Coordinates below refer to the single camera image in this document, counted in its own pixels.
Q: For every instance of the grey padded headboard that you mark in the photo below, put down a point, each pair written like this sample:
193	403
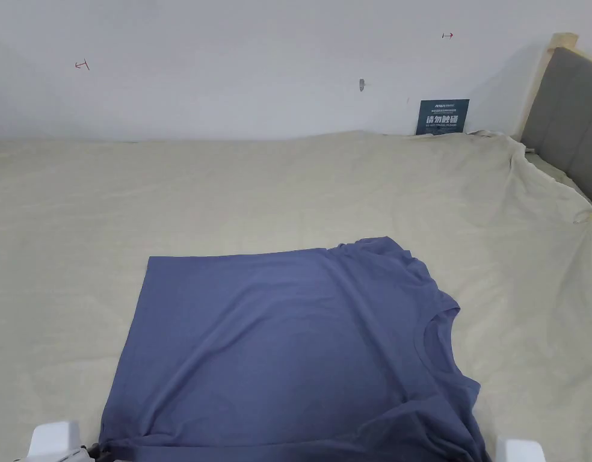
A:
565	106

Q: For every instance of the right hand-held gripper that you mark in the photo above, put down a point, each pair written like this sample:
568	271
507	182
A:
520	450

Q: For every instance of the dark blue sign card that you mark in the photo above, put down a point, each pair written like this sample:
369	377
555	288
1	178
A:
442	117

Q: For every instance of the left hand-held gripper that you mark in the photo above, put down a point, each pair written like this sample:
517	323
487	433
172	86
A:
55	440

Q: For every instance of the blue t-shirt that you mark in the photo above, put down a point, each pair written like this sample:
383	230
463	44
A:
286	346

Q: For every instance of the bed with beige sheet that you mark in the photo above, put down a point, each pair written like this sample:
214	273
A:
276	192

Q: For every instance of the small grey wall hook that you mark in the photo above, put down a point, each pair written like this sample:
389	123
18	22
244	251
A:
361	85

